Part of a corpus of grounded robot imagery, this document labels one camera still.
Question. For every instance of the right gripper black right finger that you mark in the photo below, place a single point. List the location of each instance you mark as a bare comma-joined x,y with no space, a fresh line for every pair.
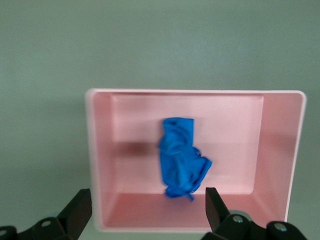
220,215

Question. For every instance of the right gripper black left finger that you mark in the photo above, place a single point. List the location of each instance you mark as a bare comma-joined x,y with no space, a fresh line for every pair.
75,215

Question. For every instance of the blue cloth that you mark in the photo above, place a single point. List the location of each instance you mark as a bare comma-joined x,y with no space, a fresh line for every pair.
180,160

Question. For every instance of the pink plastic bin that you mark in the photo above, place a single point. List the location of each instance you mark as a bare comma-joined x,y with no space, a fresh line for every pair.
225,162

